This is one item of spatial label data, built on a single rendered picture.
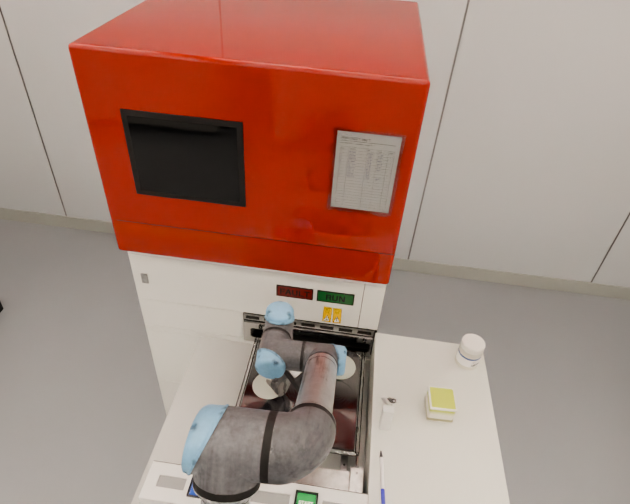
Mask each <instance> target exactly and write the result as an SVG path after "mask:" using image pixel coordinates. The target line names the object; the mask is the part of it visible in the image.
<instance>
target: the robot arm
mask: <svg viewBox="0 0 630 504"><path fill-rule="evenodd" d="M294 320H295V316H294V309H293V307H292V306H291V305H290V304H289V303H287V302H283V301H276V302H273V303H271V304H269V305H268V306H267V308H266V314H265V325H264V329H263V333H262V338H261V342H260V345H259V349H258V351H257V357H256V363H255V368H256V371H257V372H258V373H259V374H260V375H261V376H262V377H265V378H268V379H271V380H268V379H266V383H267V384H268V385H269V386H270V387H271V388H272V390H273V391H274V392H275V394H276V395H278V396H279V397H281V396H283V395H284V394H285V393H286V392H287V390H288V388H289V386H290V384H292V385H293V386H294V388H295V389H296V390H297V391H298V396H297V399H296V403H295V406H294V407H293V408H292V409H291V410H290V411H289V412H280V411H270V410H262V409H254V408H245V407H237V406H229V404H226V405H216V404H208V405H205V406H204V407H202V408H201V409H200V410H199V412H198V413H197V415H196V417H195V419H194V420H193V423H192V425H191V427H190V430H189V433H188V436H187V439H186V442H185V446H184V450H183V454H182V461H181V468H182V472H183V473H185V474H187V475H189V476H190V475H193V490H194V492H195V493H196V495H197V496H198V497H200V498H201V504H250V501H251V497H253V496H254V495H255V494H256V493H257V492H258V490H259V488H260V484H261V483H262V484H270V485H285V484H290V483H293V482H295V481H298V480H300V479H302V478H304V477H306V476H307V475H309V474H310V473H311V472H313V471H314V470H315V469H316V468H317V467H318V466H319V465H320V464H321V463H322V462H323V461H324V460H325V459H326V457H327V456H328V454H329V453H330V451H331V449H332V447H333V444H334V441H335V436H336V421H335V418H334V416H333V414H332V412H333V403H334V394H335V385H336V377H337V376H342V375H344V373H345V365H346V354H347V349H346V347H345V346H341V345H335V344H333V343H331V344H326V343H317V342H308V341H298V340H293V329H294Z"/></svg>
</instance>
